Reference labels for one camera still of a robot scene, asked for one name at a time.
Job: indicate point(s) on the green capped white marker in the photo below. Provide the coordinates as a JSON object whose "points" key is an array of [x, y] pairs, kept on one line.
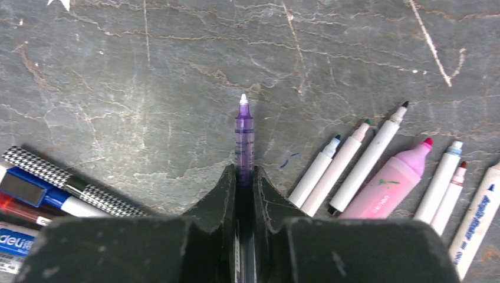
{"points": [[333, 172]]}

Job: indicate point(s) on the blue capped white marker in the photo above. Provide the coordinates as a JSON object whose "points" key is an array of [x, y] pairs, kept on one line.
{"points": [[314, 172]]}

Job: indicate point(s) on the clear blue ballpoint pen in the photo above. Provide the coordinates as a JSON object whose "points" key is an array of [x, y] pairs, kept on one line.
{"points": [[35, 192]]}

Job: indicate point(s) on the clear purple ink pen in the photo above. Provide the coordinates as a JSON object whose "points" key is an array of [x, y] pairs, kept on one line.
{"points": [[244, 149]]}

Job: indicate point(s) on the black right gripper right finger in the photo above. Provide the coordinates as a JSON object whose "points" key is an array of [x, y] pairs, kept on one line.
{"points": [[293, 247]]}

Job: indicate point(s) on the clear red ballpoint pen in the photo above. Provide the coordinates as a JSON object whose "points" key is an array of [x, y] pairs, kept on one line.
{"points": [[40, 216]]}

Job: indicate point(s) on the blue capped thick marker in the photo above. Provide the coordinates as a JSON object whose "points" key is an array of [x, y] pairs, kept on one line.
{"points": [[16, 241]]}

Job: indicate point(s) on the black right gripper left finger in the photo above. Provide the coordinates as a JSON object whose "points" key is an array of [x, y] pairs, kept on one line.
{"points": [[196, 246]]}

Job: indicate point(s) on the orange capped white marker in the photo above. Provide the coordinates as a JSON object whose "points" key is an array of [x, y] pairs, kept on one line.
{"points": [[476, 222]]}

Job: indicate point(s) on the red capped white marker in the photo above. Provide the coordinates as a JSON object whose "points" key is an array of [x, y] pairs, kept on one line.
{"points": [[446, 206]]}

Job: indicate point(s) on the black capped white marker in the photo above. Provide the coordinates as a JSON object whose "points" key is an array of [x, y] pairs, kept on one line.
{"points": [[366, 162]]}

